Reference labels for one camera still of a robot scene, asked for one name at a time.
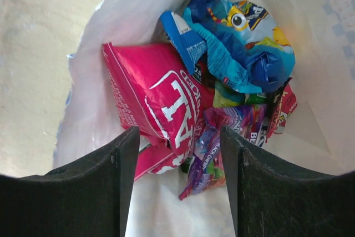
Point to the blue checkered paper bag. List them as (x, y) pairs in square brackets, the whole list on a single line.
[(319, 134)]

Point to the pink snack packet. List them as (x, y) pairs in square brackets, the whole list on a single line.
[(153, 91)]

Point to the small blue snack packet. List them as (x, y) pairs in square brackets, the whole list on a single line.
[(190, 46)]

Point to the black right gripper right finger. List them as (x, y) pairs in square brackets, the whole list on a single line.
[(270, 196)]

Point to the green snack packet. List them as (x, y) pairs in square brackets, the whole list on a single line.
[(226, 97)]

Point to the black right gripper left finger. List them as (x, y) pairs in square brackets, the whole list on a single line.
[(87, 197)]

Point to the blue snack wrapper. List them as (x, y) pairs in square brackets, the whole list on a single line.
[(245, 48)]

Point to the small red candy packet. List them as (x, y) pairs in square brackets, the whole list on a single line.
[(284, 104)]

